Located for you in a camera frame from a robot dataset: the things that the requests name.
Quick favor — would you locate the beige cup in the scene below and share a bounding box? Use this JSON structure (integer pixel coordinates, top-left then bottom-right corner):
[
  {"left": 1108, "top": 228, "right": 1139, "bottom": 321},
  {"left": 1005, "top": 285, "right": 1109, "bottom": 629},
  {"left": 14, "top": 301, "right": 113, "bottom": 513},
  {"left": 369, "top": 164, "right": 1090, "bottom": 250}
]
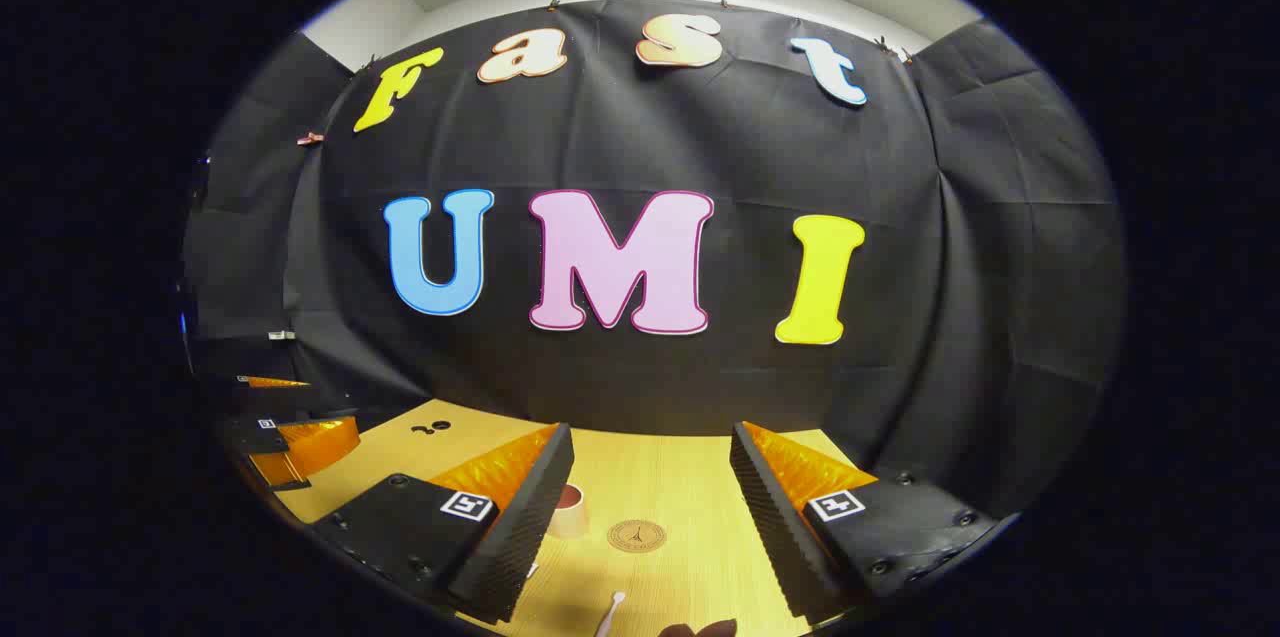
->
[{"left": 545, "top": 483, "right": 591, "bottom": 540}]

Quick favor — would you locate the wooden desktop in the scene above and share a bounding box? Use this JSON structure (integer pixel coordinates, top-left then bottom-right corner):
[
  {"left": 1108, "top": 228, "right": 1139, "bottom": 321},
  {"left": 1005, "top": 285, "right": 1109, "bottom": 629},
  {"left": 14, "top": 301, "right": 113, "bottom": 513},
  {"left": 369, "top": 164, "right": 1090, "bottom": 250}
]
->
[{"left": 275, "top": 399, "right": 871, "bottom": 637}]

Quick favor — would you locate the round cork coaster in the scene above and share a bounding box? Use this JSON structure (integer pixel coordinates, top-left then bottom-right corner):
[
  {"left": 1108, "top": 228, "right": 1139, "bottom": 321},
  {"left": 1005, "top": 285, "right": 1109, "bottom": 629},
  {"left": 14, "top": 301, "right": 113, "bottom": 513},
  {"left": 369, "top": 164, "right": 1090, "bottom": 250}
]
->
[{"left": 607, "top": 519, "right": 668, "bottom": 554}]

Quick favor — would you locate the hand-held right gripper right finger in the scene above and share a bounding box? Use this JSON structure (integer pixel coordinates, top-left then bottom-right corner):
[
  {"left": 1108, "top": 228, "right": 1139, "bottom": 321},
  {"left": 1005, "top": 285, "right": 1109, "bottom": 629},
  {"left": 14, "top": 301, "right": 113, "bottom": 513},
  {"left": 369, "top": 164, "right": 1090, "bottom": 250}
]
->
[{"left": 729, "top": 420, "right": 1001, "bottom": 623}]

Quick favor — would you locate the black backdrop cloth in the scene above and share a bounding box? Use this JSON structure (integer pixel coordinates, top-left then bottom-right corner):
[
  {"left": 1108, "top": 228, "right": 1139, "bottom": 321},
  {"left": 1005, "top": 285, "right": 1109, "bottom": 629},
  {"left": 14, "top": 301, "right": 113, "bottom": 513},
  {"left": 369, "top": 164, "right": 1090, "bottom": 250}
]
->
[{"left": 183, "top": 0, "right": 1129, "bottom": 518}]

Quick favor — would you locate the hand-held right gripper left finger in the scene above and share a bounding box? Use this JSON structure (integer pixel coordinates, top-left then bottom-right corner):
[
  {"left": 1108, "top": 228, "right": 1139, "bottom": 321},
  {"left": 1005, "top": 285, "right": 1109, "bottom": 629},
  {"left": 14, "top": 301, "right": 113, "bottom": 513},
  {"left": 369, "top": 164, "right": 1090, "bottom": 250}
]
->
[{"left": 310, "top": 422, "right": 577, "bottom": 626}]

